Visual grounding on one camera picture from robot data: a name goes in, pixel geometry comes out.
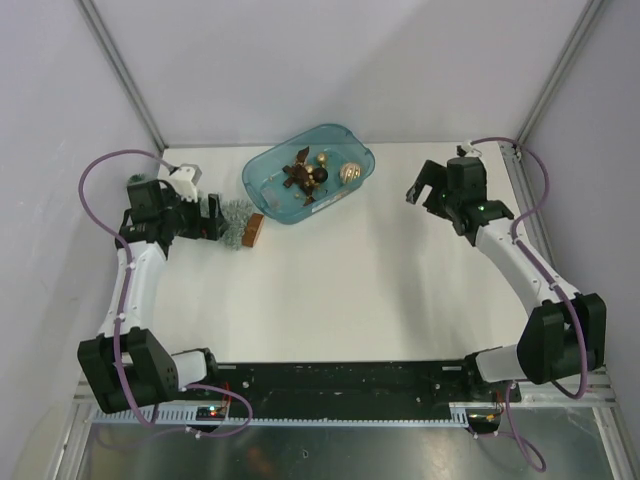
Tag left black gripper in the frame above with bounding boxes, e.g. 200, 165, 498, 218
159, 189, 228, 242

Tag small frosted christmas tree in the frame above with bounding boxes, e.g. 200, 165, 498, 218
120, 174, 257, 251

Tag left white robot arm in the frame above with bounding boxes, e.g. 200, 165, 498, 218
77, 180, 226, 413

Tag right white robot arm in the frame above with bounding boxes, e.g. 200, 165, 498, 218
406, 157, 607, 401

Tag gold mirror ball ornament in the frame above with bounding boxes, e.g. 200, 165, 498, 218
339, 162, 362, 184

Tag teal plastic bin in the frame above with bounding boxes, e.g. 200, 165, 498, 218
241, 124, 376, 225

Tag dark brown ball ornament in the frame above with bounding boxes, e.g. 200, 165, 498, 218
312, 167, 328, 184

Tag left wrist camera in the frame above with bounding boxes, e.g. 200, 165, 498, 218
168, 164, 202, 203

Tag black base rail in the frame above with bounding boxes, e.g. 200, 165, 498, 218
204, 360, 521, 413

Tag white slotted cable duct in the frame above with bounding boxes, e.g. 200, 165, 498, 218
89, 402, 474, 426

